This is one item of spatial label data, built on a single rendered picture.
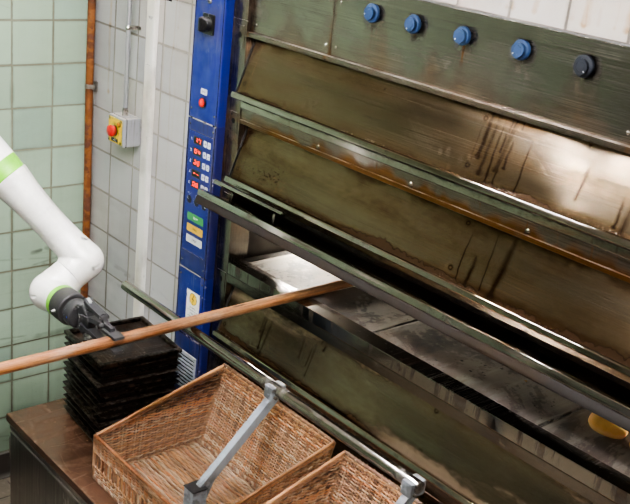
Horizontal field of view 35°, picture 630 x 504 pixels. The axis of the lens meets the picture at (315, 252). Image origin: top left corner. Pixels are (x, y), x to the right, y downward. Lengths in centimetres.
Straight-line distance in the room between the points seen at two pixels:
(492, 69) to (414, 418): 94
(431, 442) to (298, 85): 104
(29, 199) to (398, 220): 102
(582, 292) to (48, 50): 217
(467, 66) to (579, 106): 32
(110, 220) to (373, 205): 141
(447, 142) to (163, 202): 132
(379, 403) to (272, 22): 111
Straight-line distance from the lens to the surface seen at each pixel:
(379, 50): 262
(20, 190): 287
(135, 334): 264
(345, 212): 272
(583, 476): 239
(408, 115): 254
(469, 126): 242
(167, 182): 343
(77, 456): 329
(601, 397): 212
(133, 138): 354
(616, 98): 218
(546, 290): 232
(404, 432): 273
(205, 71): 314
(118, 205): 374
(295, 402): 244
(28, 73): 370
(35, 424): 346
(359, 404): 283
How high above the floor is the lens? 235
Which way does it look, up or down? 20 degrees down
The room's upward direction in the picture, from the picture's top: 6 degrees clockwise
